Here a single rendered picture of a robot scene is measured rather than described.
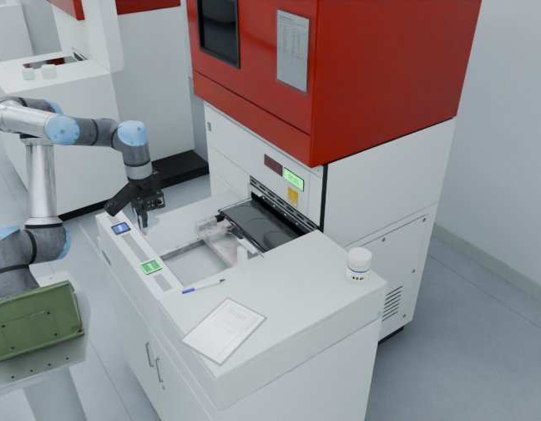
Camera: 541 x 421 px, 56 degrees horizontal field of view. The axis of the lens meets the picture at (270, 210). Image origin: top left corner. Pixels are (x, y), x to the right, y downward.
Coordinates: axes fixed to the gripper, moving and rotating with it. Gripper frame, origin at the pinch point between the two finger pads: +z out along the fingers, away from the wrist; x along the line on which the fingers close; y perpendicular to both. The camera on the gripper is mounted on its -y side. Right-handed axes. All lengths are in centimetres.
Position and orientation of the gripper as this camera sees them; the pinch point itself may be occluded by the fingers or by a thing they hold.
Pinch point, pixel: (142, 232)
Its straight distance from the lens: 160.7
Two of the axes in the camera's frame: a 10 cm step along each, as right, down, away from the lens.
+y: 8.2, -3.2, 4.8
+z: 0.0, 8.3, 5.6
